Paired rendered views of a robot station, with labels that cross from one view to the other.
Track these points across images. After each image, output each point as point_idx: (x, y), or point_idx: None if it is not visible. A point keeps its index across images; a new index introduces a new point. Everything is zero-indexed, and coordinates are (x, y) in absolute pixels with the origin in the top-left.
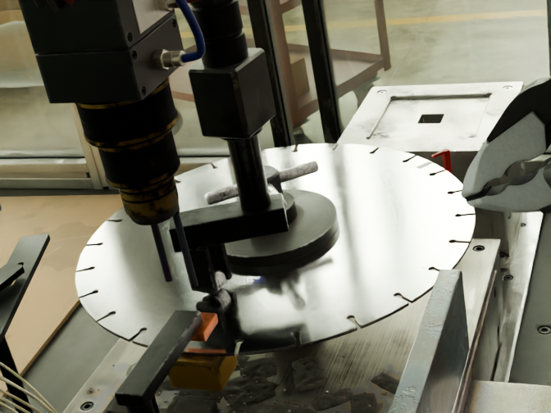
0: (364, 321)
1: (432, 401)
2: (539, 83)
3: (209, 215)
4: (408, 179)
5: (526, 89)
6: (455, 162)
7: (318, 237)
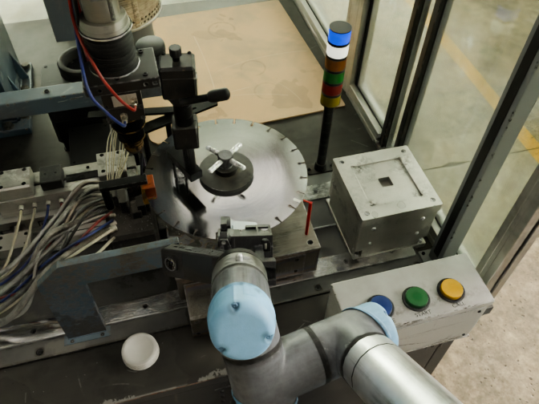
0: (176, 227)
1: (119, 262)
2: (221, 220)
3: (178, 156)
4: (281, 199)
5: (220, 218)
6: (353, 207)
7: (219, 190)
